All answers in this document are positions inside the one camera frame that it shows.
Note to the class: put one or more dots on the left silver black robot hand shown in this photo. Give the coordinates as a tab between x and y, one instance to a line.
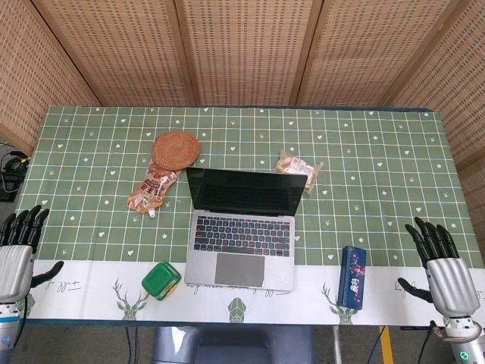
14	267

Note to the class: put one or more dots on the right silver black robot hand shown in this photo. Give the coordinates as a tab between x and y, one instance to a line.
451	280

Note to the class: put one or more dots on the silver laptop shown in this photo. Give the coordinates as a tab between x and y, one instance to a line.
242	231

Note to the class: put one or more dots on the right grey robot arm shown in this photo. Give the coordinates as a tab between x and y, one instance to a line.
464	339

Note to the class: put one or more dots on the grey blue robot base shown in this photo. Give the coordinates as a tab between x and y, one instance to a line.
233	344

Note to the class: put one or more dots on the blue printed pencil case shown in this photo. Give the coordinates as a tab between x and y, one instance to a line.
352	278

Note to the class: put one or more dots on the green lidded plastic box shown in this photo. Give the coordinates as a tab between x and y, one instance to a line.
161	280

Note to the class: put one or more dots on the orange sauce pouch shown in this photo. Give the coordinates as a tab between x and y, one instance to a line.
151	187

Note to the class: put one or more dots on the clear bag of bread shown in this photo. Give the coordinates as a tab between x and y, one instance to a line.
297	168

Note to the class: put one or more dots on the round woven rattan coaster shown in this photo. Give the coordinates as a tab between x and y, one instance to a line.
176	150

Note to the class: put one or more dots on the green grid tablecloth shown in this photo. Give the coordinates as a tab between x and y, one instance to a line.
242	212

